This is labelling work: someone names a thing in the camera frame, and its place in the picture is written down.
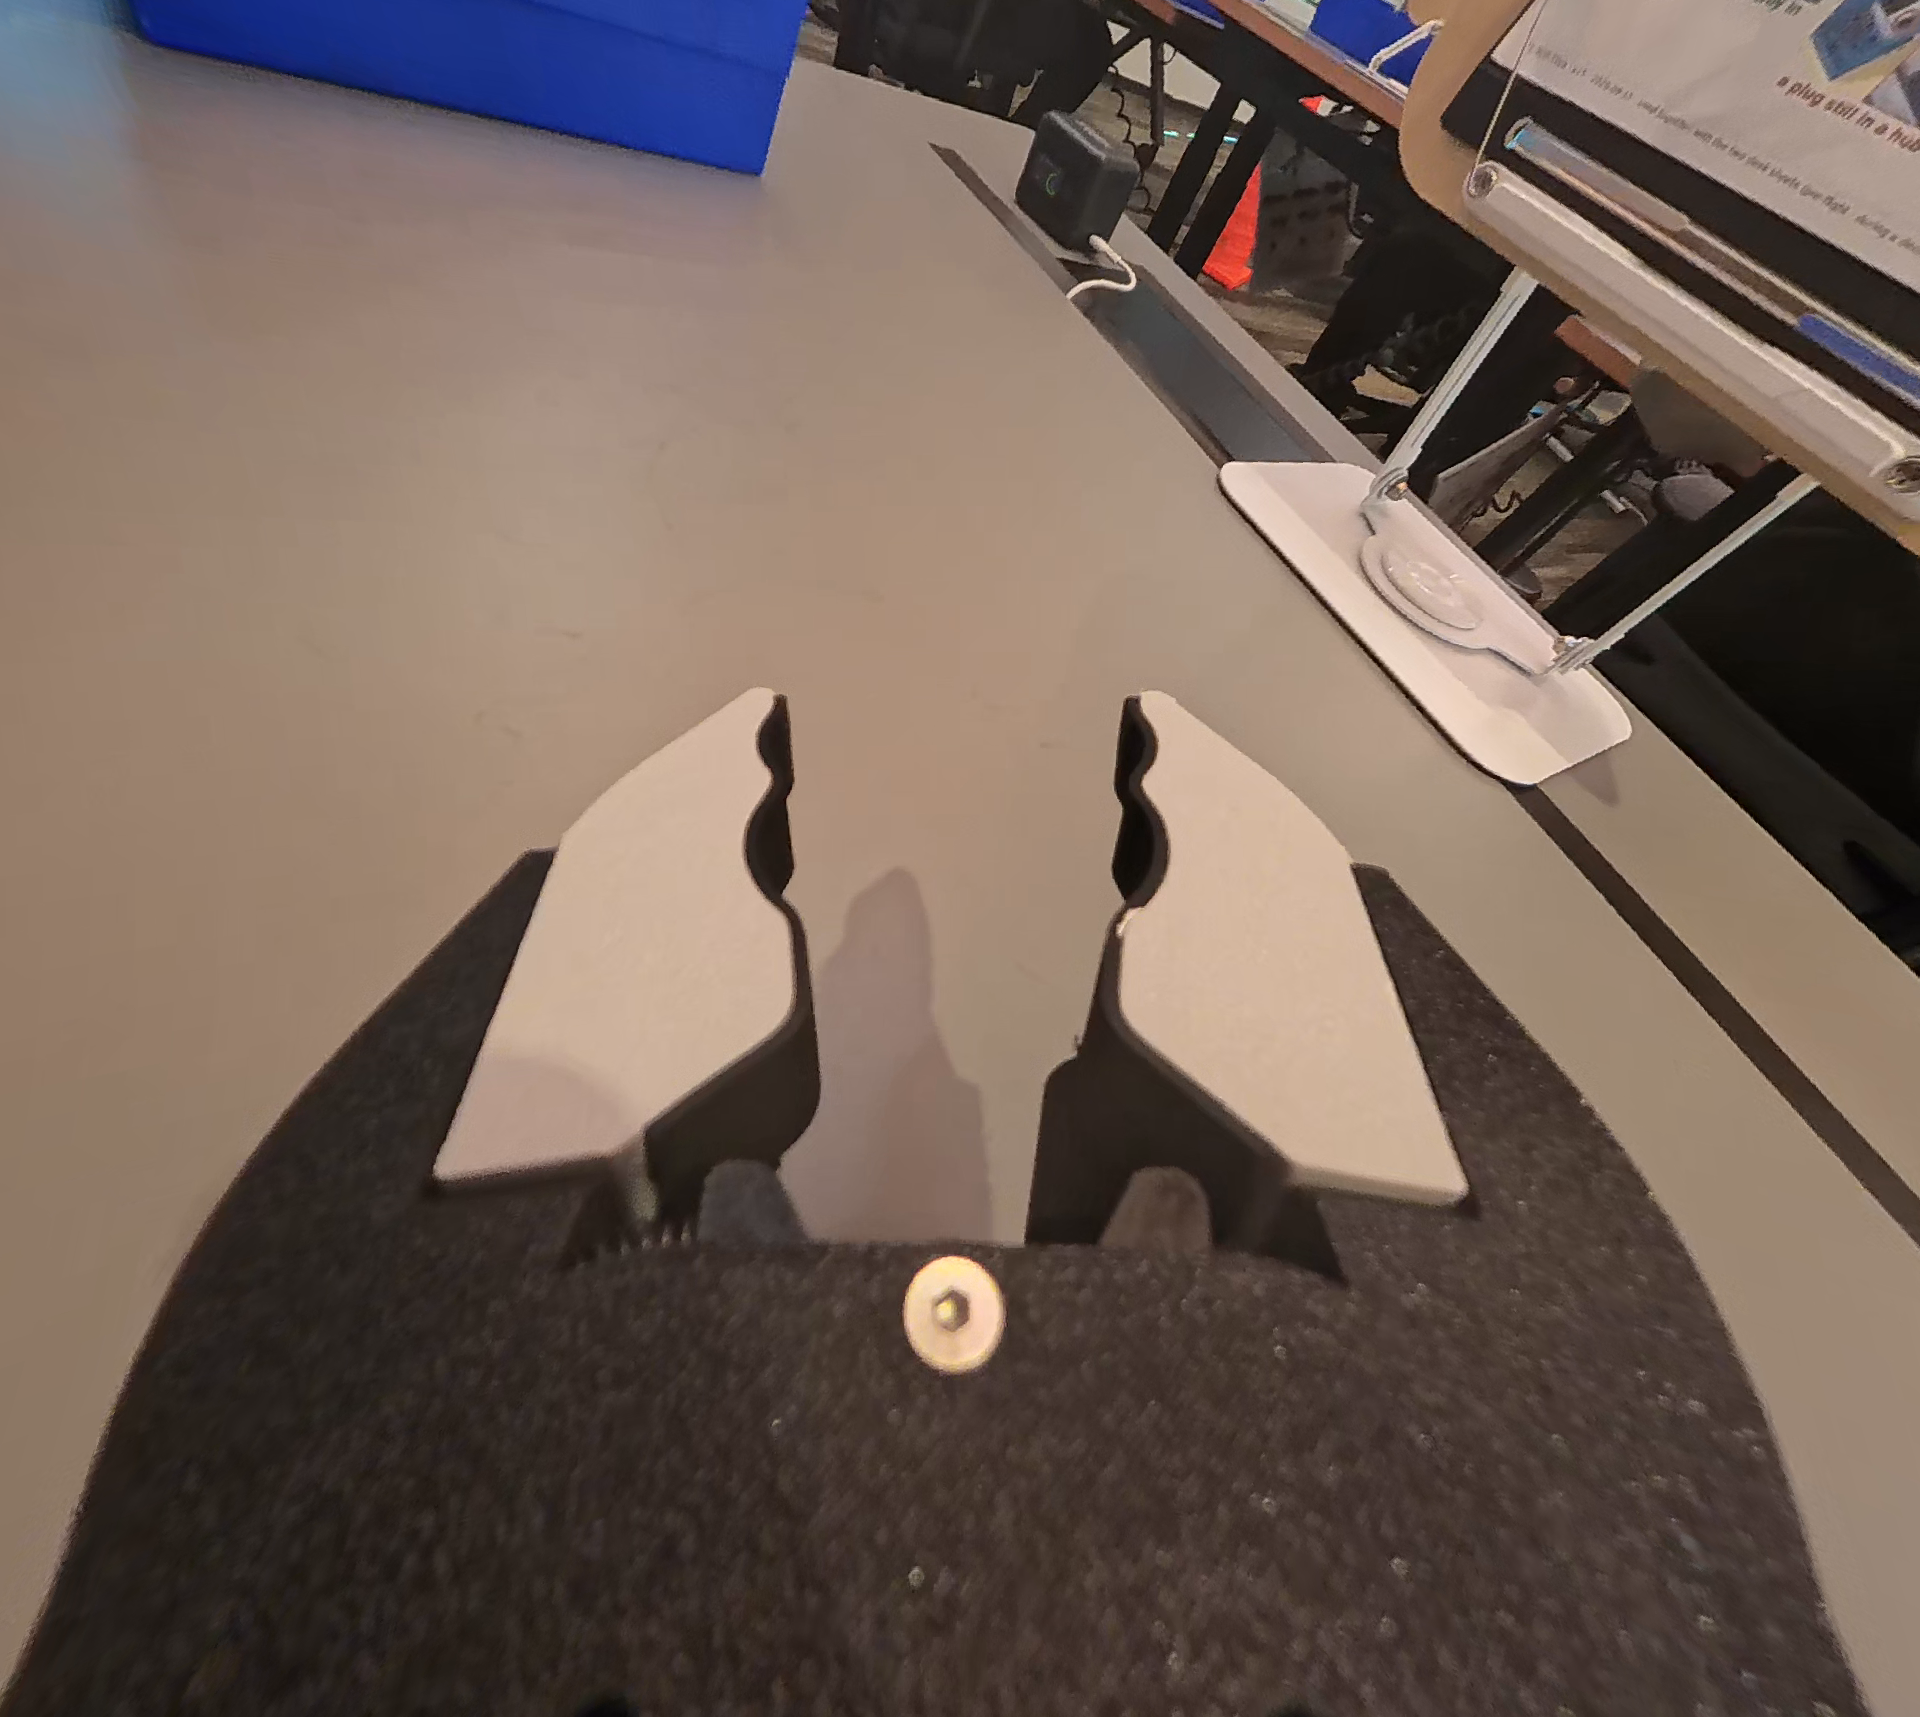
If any black cube camera with cable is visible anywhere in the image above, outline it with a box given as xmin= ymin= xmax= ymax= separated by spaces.
xmin=1015 ymin=109 xmax=1142 ymax=249

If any wooden office desk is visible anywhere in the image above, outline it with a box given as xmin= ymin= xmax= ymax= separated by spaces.
xmin=1043 ymin=0 xmax=1502 ymax=249

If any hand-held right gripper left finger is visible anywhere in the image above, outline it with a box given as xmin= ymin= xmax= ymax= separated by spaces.
xmin=433 ymin=690 xmax=825 ymax=1227

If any wooden document stand white base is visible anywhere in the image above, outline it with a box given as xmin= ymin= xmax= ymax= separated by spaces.
xmin=1218 ymin=0 xmax=1920 ymax=787

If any orange traffic cone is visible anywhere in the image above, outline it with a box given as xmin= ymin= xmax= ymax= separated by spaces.
xmin=1201 ymin=157 xmax=1265 ymax=295

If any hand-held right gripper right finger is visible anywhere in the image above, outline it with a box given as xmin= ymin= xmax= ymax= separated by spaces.
xmin=1025 ymin=692 xmax=1471 ymax=1248

